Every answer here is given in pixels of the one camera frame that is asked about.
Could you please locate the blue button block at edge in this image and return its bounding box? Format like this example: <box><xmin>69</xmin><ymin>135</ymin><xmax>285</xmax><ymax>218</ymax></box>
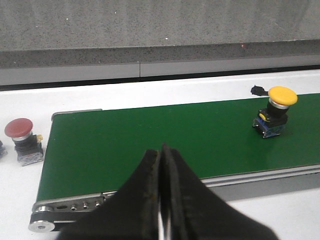
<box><xmin>0</xmin><ymin>141</ymin><xmax>8</xmax><ymax>159</ymax></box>

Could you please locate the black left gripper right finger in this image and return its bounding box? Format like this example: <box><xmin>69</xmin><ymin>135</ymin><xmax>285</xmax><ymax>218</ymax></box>
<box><xmin>160</xmin><ymin>144</ymin><xmax>278</xmax><ymax>240</ymax></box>

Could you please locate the green conveyor belt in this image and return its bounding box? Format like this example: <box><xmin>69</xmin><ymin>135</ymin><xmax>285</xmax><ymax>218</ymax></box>
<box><xmin>36</xmin><ymin>93</ymin><xmax>320</xmax><ymax>201</ymax></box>

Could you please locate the grey stone countertop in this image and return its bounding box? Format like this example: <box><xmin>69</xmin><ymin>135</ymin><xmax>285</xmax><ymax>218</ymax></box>
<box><xmin>0</xmin><ymin>0</ymin><xmax>320</xmax><ymax>69</ymax></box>

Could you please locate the white conveyor back rail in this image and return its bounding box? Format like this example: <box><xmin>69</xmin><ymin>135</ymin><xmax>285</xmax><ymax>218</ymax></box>
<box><xmin>0</xmin><ymin>69</ymin><xmax>320</xmax><ymax>123</ymax></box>

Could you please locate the aluminium conveyor front rail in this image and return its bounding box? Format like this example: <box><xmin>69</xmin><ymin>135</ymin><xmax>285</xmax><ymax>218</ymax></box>
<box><xmin>201</xmin><ymin>164</ymin><xmax>320</xmax><ymax>201</ymax></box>

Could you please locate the conveyor end roller assembly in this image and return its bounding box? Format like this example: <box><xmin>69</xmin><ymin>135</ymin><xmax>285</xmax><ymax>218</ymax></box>
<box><xmin>28</xmin><ymin>191</ymin><xmax>116</xmax><ymax>233</ymax></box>

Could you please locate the dark red mushroom button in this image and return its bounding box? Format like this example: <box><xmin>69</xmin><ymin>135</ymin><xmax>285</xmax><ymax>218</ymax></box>
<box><xmin>4</xmin><ymin>118</ymin><xmax>44</xmax><ymax>167</ymax></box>

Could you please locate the black sensor on rail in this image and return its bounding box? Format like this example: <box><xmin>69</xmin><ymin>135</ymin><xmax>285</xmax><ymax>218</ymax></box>
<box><xmin>250</xmin><ymin>85</ymin><xmax>269</xmax><ymax>97</ymax></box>

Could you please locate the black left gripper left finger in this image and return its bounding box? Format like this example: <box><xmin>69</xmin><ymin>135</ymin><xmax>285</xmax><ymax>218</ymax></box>
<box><xmin>58</xmin><ymin>150</ymin><xmax>160</xmax><ymax>240</ymax></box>

